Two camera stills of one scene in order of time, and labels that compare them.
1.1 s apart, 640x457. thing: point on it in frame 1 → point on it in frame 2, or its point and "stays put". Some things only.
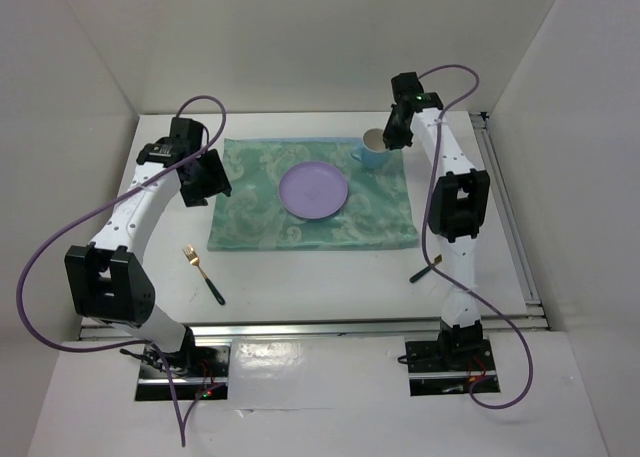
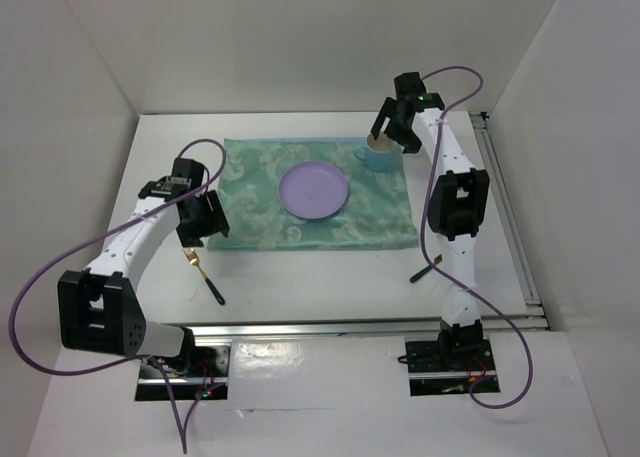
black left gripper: [216, 182] → [215, 221]
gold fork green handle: [194, 259] stays put
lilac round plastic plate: [313, 190] stays put
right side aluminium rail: [536, 309] stays put
